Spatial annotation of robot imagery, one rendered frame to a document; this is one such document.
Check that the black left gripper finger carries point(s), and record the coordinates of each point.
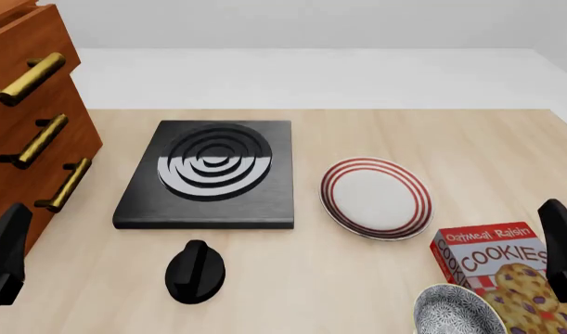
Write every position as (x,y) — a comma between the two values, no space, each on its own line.
(11,240)

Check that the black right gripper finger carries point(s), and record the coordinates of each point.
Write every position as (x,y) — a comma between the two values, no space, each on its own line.
(561,236)

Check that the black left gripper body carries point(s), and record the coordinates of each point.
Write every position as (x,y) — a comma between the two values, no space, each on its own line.
(0,287)

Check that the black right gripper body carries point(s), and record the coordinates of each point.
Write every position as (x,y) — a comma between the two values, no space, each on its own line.
(566,287)

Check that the black white patterned bowl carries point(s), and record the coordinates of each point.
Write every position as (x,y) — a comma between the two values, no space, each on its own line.
(450,313)

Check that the flat black stove plate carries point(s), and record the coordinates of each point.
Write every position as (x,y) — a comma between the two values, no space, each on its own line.
(144,205)

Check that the white plate with red rings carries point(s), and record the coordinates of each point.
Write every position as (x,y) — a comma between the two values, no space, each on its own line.
(373,200)

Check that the wooden drawer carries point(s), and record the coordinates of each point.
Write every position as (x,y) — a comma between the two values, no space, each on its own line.
(42,38)
(74,104)
(28,181)

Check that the oatmeal raisin cookies box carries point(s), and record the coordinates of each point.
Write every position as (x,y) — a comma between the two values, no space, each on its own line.
(492,257)

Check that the round black stove knob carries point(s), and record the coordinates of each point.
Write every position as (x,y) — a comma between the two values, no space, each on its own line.
(195,275)

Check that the wooden cabinet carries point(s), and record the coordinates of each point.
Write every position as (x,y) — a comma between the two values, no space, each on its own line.
(14,15)

